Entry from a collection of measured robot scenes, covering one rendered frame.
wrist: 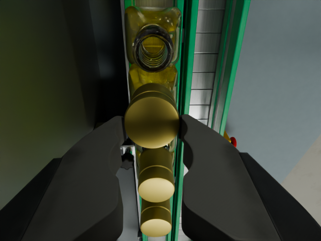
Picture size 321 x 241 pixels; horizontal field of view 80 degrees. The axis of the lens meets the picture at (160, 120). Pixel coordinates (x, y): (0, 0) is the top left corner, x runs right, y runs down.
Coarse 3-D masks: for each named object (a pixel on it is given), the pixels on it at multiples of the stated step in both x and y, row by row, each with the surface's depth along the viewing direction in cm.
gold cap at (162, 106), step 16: (144, 96) 11; (160, 96) 11; (128, 112) 11; (144, 112) 11; (160, 112) 11; (176, 112) 11; (128, 128) 11; (144, 128) 12; (160, 128) 12; (176, 128) 12; (144, 144) 12; (160, 144) 12
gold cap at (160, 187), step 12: (144, 156) 20; (156, 156) 19; (168, 156) 20; (144, 168) 18; (156, 168) 18; (168, 168) 18; (144, 180) 17; (156, 180) 17; (168, 180) 17; (144, 192) 17; (156, 192) 18; (168, 192) 18
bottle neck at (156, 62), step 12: (156, 24) 17; (144, 36) 13; (156, 36) 13; (168, 36) 13; (132, 48) 13; (144, 48) 18; (168, 48) 13; (144, 60) 14; (156, 60) 15; (168, 60) 14; (156, 72) 14
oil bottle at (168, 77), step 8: (128, 72) 21; (136, 72) 20; (144, 72) 20; (160, 72) 20; (168, 72) 20; (176, 72) 21; (128, 80) 21; (136, 80) 20; (144, 80) 20; (152, 80) 20; (160, 80) 20; (168, 80) 20; (176, 80) 21; (136, 88) 20; (168, 88) 20; (176, 88) 21; (176, 96) 22; (176, 104) 22
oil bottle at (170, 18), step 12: (132, 12) 17; (144, 12) 17; (156, 12) 17; (168, 12) 17; (180, 12) 18; (132, 24) 17; (144, 24) 17; (168, 24) 17; (180, 24) 18; (132, 36) 18; (180, 36) 19; (156, 48) 21; (132, 60) 19
